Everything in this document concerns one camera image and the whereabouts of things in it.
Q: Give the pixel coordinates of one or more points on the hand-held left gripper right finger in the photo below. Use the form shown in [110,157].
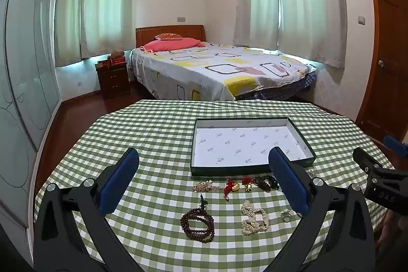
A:
[290,182]

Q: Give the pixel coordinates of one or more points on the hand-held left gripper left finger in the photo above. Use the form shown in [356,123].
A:
[116,182]

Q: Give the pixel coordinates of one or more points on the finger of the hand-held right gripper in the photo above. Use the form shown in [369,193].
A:
[397,144]
[366,160]

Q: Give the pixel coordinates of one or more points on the shallow green cardboard box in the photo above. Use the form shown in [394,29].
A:
[242,144]

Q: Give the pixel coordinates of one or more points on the gold pearl flower brooch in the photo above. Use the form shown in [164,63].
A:
[202,186]

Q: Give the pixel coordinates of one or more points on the small silver jewelry piece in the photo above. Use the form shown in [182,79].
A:
[312,174]

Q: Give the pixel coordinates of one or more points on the small red bell charm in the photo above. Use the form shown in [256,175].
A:
[247,184]

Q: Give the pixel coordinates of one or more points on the red tassel gold bell charm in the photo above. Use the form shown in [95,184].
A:
[230,189]

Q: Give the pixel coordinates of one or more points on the green checked tablecloth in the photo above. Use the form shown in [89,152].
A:
[159,138]

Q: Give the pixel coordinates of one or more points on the metal door knob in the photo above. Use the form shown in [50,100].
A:
[382,63]

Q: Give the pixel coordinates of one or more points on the brown wooden door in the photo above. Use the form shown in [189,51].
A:
[389,52]

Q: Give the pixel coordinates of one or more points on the blue plaid bed sheet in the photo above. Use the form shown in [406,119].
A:
[287,87]

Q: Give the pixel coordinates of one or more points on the dark wooden nightstand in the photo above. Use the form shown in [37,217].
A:
[113,80]

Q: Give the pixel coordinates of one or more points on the red box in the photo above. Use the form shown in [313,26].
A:
[116,61]

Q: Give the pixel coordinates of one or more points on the brown bag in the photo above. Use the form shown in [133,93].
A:
[117,54]

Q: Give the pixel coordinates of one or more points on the glass door wardrobe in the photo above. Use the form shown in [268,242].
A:
[25,84]

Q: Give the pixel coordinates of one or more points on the bed with patterned sheet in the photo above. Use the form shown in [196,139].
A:
[207,68]

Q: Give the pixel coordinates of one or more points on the pink pillow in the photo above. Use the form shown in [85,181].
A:
[165,45]

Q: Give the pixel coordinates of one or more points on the wooden bed headboard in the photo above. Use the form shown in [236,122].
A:
[145,34]

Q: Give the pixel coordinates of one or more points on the red cushion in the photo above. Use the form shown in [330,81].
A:
[168,36]

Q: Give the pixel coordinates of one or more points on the wall light switch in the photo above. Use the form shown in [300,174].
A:
[361,20]

